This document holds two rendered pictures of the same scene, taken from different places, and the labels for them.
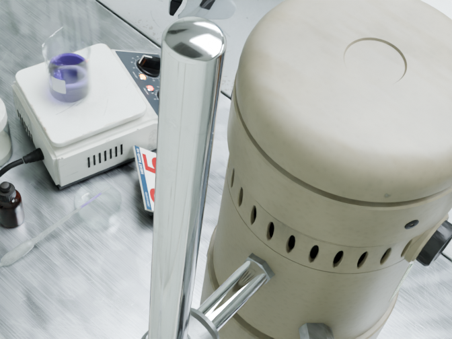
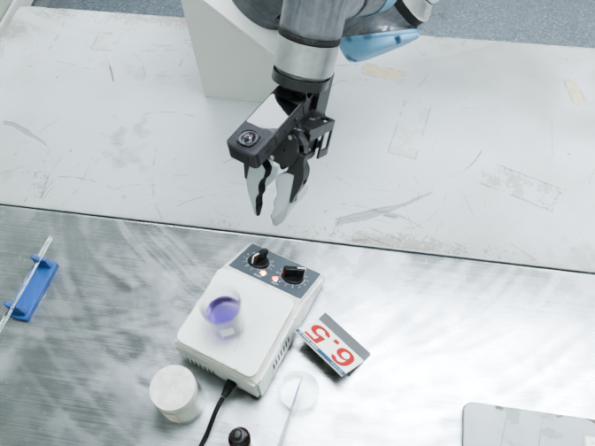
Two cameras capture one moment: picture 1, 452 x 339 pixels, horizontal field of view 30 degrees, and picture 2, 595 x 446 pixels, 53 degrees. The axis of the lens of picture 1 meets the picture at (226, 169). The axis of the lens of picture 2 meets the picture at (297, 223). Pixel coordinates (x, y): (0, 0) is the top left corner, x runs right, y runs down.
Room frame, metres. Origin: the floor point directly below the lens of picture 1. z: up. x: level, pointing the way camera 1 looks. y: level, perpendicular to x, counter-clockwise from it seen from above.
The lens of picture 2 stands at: (0.30, 0.20, 1.73)
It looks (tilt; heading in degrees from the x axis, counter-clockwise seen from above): 59 degrees down; 339
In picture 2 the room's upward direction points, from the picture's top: 5 degrees counter-clockwise
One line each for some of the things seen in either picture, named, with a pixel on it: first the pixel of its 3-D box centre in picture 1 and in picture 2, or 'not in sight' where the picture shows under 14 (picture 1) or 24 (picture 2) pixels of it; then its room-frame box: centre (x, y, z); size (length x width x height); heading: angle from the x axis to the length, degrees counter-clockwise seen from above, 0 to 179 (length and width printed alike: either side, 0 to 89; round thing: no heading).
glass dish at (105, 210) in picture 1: (97, 205); (298, 392); (0.52, 0.14, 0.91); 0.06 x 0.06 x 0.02
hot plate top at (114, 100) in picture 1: (81, 93); (236, 319); (0.62, 0.18, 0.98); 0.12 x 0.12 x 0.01; 38
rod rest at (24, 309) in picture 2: not in sight; (30, 285); (0.84, 0.44, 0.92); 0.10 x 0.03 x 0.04; 139
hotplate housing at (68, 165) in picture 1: (101, 109); (249, 316); (0.64, 0.16, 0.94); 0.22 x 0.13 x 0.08; 128
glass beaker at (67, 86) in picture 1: (68, 67); (222, 311); (0.62, 0.19, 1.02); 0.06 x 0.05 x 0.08; 15
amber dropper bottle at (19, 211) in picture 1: (8, 201); (240, 439); (0.49, 0.24, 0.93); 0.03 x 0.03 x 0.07
